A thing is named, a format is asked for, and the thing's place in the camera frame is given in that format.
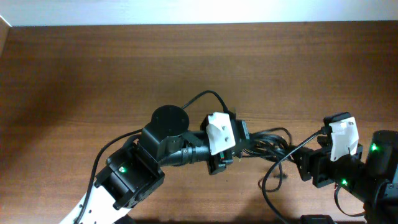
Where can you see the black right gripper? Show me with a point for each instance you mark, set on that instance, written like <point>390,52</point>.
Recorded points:
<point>319,171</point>

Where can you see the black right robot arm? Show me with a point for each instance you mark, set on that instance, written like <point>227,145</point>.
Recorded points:
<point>373,182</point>

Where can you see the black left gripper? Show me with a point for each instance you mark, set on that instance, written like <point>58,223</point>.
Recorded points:
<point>216,160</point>

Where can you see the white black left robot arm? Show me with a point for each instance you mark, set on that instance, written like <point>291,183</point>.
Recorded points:
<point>134,171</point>

